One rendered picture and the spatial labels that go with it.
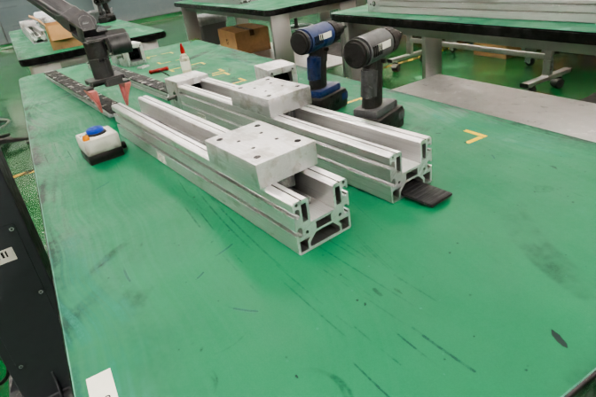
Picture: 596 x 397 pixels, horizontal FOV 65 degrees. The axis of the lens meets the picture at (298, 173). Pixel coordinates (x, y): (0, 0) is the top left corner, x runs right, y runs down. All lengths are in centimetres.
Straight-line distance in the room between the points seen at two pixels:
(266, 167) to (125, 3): 1186
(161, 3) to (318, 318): 1224
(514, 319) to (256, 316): 29
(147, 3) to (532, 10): 1104
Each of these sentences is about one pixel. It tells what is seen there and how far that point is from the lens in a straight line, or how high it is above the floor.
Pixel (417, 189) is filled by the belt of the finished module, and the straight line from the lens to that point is 80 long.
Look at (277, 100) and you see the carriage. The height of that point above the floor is 90.
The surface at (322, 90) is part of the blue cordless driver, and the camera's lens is 118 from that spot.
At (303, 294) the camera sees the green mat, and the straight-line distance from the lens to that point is 61.
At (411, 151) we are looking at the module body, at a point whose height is 84.
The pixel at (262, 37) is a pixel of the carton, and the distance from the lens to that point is 522.
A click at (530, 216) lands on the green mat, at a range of 76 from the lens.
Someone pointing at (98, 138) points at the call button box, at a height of 84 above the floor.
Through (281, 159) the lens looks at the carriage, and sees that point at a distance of 69.
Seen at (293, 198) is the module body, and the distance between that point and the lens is 64.
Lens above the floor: 117
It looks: 26 degrees down
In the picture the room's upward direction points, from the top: 8 degrees counter-clockwise
